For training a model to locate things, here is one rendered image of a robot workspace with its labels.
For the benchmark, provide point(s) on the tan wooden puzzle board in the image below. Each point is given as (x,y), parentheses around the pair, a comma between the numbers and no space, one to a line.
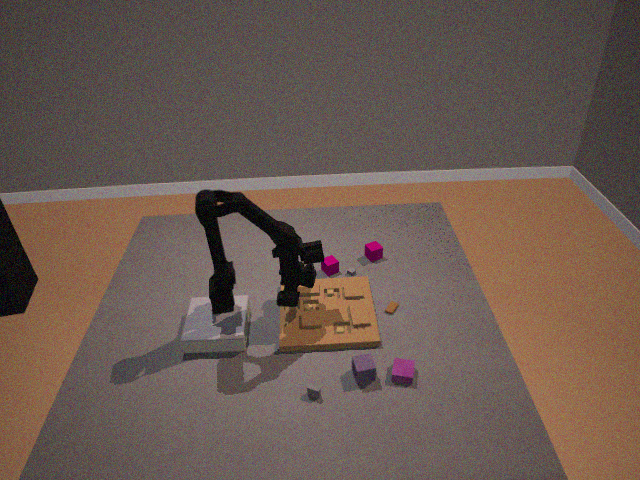
(351,307)

